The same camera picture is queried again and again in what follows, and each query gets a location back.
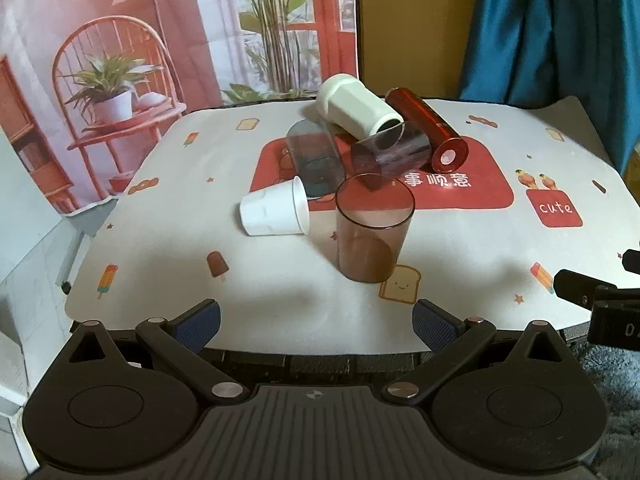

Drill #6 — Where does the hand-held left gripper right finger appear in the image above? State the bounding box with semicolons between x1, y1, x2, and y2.
382;298;572;404

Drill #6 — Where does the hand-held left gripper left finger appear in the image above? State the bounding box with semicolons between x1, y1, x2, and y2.
64;298;252;404

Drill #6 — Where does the brown transparent plastic cup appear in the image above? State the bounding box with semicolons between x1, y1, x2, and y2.
334;173;416;284

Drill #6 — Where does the white paper cup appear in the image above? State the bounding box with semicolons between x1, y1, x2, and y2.
239;176;311;237

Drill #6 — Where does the purple transparent plastic cup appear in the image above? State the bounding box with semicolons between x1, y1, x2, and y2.
349;120;432;192

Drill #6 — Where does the grey-blue transparent plastic cup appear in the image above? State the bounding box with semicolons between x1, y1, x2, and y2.
285;118;346;199

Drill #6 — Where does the cream white faceted cup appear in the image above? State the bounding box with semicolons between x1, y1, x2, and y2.
315;73;405;142

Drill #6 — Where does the grey fluffy rug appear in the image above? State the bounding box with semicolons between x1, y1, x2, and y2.
564;327;640;466

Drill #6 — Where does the dark table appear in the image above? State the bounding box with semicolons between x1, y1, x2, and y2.
67;317;593;378

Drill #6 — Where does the printed white table mat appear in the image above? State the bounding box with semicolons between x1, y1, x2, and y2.
64;94;640;357

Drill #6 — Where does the red metallic tumbler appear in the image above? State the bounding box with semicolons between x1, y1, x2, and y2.
384;86;470;173

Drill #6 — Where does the teal curtain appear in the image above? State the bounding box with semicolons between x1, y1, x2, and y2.
456;0;640;177

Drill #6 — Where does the wall poster with chair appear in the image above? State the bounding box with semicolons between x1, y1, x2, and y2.
0;0;362;217

